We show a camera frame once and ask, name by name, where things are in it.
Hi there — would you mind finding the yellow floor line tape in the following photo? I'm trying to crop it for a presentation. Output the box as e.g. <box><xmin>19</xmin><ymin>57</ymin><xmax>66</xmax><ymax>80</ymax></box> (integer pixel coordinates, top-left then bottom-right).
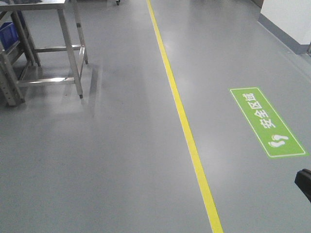
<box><xmin>146</xmin><ymin>0</ymin><xmax>224</xmax><ymax>233</ymax></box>

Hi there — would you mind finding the steel table frame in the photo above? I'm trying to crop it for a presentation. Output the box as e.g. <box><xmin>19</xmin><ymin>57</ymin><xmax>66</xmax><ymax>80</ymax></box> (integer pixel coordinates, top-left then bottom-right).
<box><xmin>0</xmin><ymin>0</ymin><xmax>88</xmax><ymax>106</ymax></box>

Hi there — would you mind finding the blue floor bin left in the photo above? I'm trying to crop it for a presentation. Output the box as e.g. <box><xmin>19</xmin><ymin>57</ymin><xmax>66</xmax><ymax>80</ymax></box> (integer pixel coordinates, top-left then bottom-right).
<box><xmin>0</xmin><ymin>22</ymin><xmax>19</xmax><ymax>50</ymax></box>

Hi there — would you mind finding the dark object at edge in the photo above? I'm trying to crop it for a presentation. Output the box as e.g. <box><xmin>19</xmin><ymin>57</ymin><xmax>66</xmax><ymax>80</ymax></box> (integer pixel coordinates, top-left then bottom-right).
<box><xmin>294</xmin><ymin>168</ymin><xmax>311</xmax><ymax>201</ymax></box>

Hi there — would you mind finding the green floor safety sign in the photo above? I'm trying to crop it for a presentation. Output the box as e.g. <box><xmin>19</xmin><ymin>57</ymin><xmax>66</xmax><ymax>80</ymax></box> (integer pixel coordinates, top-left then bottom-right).
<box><xmin>230</xmin><ymin>87</ymin><xmax>309</xmax><ymax>159</ymax></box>

